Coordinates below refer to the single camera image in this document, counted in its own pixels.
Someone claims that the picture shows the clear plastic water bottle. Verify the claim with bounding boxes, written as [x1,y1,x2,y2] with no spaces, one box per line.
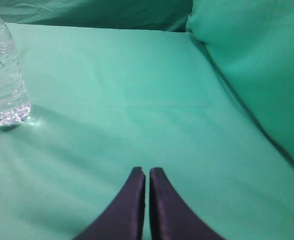
[0,17,32,127]

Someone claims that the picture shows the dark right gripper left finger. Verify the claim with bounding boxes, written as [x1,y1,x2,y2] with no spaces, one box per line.
[75,167,146,240]

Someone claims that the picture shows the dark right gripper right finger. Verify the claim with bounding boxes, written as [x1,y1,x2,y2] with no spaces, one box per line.
[149,167,223,240]

